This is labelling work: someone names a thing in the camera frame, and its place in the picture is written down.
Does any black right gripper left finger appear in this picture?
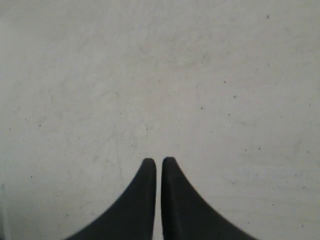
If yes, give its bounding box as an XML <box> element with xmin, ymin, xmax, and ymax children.
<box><xmin>68</xmin><ymin>158</ymin><xmax>157</xmax><ymax>240</ymax></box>

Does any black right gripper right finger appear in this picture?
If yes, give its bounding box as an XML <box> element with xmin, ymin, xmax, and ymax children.
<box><xmin>161</xmin><ymin>157</ymin><xmax>254</xmax><ymax>240</ymax></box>

